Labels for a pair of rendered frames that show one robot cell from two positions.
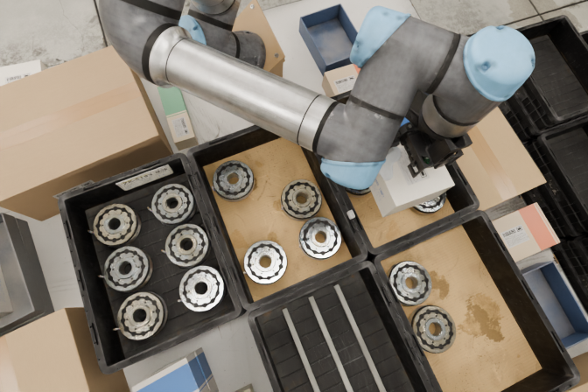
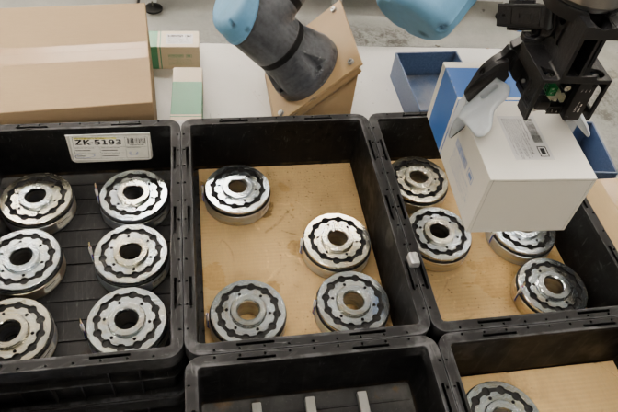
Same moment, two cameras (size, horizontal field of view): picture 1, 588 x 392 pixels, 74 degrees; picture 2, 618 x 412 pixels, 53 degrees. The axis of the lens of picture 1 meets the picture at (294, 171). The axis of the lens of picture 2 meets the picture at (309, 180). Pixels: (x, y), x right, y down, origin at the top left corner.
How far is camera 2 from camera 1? 39 cm
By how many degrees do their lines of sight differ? 25
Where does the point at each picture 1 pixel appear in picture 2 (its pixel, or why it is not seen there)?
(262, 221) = (263, 263)
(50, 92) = (33, 28)
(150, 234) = (81, 234)
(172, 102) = (186, 102)
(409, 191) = (516, 166)
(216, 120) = not seen: hidden behind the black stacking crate
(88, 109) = (72, 55)
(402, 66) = not seen: outside the picture
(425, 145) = (549, 58)
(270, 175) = (297, 205)
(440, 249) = (568, 391)
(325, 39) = (425, 93)
